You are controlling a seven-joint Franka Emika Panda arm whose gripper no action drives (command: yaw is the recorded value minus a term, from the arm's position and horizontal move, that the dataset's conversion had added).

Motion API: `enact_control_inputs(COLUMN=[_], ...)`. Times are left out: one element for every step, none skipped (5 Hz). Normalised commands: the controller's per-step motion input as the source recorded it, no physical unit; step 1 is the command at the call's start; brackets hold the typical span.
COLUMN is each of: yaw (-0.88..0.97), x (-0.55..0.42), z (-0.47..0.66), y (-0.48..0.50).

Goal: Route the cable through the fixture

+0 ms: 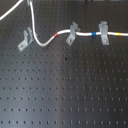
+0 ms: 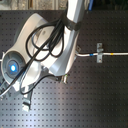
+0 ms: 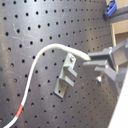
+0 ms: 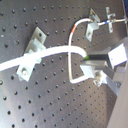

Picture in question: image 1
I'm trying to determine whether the white cable with coloured marks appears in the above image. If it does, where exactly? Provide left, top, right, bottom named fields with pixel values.
left=25, top=0, right=128, bottom=47

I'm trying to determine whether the middle grey cable clip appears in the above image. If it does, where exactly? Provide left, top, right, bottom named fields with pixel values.
left=66, top=22, right=80, bottom=45

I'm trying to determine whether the grey cable clip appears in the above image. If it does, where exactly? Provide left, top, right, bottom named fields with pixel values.
left=66, top=22, right=80, bottom=45
left=99, top=21, right=109, bottom=45
left=18, top=28, right=33, bottom=51

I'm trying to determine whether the left grey cable clip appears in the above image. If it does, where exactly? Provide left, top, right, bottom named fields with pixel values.
left=18, top=28, right=33, bottom=51

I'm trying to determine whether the right grey cable clip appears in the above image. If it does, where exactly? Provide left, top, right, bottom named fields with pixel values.
left=99, top=21, right=109, bottom=45

